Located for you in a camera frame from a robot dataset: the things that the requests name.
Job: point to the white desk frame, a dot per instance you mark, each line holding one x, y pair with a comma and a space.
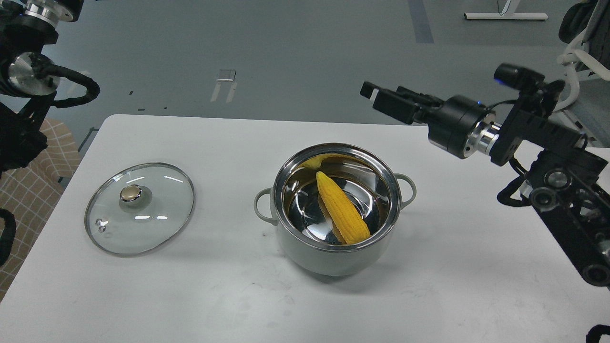
585, 104

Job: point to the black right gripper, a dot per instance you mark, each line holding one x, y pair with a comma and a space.
459, 125

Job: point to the grey steel cooking pot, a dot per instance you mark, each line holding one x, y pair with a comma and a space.
305, 229

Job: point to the white table leg base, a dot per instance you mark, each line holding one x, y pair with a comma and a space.
507, 12

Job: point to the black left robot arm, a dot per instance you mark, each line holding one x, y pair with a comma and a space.
26, 26

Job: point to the yellow corn cob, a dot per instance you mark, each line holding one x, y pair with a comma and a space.
347, 221

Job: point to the glass pot lid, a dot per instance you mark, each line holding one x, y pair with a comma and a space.
140, 209

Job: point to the checkered beige cloth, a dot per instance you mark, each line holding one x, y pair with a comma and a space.
32, 193

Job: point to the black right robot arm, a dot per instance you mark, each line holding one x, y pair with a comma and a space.
556, 175

